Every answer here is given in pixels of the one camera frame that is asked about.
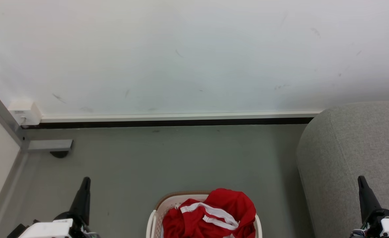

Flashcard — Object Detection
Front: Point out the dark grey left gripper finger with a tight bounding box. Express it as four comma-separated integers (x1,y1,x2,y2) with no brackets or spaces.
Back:
70,177,91,225

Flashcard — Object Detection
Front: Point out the white wall socket box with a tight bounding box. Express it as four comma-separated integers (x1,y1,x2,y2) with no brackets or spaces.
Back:
8,101,42,126

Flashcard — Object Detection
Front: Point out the white wall trim strip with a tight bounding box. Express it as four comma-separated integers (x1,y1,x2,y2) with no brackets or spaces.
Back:
41,110,324,124

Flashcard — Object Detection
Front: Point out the black baseboard strip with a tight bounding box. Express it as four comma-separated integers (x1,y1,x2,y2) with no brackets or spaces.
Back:
21,117,315,130

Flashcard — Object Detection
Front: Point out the grey fabric sofa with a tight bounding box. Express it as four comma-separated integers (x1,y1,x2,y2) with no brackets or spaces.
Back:
296,101,389,238

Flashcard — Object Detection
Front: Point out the cream laundry basket brown rim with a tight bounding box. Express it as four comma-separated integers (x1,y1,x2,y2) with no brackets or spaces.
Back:
146,191,263,238

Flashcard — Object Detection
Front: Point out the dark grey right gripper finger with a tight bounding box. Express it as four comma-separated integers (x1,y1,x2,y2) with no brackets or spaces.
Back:
358,176,382,223

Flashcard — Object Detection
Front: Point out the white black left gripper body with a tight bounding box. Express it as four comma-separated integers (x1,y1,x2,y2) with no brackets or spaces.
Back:
18,212,100,238

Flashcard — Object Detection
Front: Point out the grey metal partition frame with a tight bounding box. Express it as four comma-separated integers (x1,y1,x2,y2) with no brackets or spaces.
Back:
0,81,30,238

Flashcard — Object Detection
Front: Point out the red and white garment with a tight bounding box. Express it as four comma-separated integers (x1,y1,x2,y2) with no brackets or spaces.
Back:
162,188,257,238

